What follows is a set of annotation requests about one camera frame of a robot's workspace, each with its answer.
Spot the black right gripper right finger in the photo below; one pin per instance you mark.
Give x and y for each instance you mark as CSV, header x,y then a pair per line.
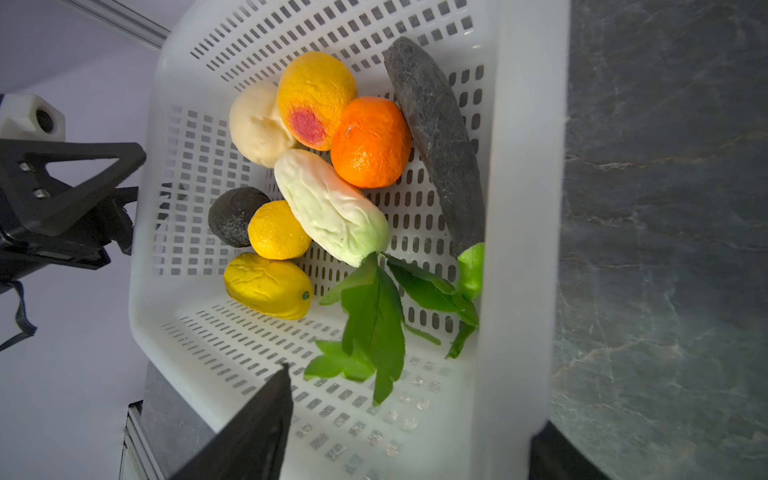
x,y
554,457

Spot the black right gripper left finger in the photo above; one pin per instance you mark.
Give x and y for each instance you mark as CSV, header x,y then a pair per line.
x,y
253,444

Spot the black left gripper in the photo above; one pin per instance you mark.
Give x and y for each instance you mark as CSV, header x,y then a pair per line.
x,y
46,222

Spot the white perforated plastic basket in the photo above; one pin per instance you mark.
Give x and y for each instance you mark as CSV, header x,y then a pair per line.
x,y
472,417

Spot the small yellow lemon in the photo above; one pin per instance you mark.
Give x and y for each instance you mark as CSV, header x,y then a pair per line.
x,y
275,234

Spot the beige round potato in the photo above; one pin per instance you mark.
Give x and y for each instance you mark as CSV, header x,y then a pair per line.
x,y
256,126

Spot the dark round avocado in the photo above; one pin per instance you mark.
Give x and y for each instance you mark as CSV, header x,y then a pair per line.
x,y
230,215

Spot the yellow peach with red spot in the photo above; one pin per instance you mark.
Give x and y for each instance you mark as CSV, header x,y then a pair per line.
x,y
313,92

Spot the orange tangerine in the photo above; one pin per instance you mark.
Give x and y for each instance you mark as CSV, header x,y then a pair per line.
x,y
372,145

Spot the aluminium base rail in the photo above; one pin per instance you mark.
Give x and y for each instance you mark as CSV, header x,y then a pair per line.
x,y
137,459

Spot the aluminium frame profiles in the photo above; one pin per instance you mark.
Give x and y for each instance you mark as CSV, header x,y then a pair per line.
x,y
124,20

